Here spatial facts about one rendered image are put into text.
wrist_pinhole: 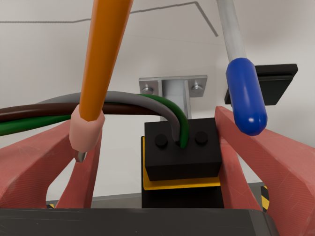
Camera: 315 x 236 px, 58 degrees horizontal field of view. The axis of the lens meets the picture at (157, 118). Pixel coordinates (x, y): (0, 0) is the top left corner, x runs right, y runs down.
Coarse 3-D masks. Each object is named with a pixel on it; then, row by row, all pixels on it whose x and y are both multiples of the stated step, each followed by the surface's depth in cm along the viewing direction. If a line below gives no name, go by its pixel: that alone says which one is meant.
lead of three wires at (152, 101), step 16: (64, 96) 7; (112, 96) 7; (128, 96) 8; (144, 96) 8; (160, 96) 9; (0, 112) 6; (16, 112) 6; (32, 112) 7; (48, 112) 7; (64, 112) 7; (112, 112) 7; (128, 112) 8; (144, 112) 8; (160, 112) 8; (176, 112) 9; (0, 128) 6; (16, 128) 7; (32, 128) 7; (176, 128) 10
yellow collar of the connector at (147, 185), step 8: (144, 144) 14; (144, 152) 13; (144, 160) 13; (144, 168) 13; (144, 176) 13; (144, 184) 13; (152, 184) 13; (160, 184) 13; (168, 184) 13; (176, 184) 12; (184, 184) 12; (192, 184) 12; (200, 184) 12; (208, 184) 12; (216, 184) 12
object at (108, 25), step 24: (96, 0) 2; (120, 0) 2; (96, 24) 2; (120, 24) 2; (96, 48) 3; (96, 72) 3; (96, 96) 3; (72, 120) 4; (96, 120) 4; (72, 144) 5
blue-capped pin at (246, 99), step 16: (224, 0) 9; (224, 16) 9; (224, 32) 8; (240, 32) 8; (240, 48) 8; (240, 64) 7; (240, 80) 7; (256, 80) 7; (240, 96) 7; (256, 96) 7; (240, 112) 7; (256, 112) 7; (240, 128) 7; (256, 128) 7
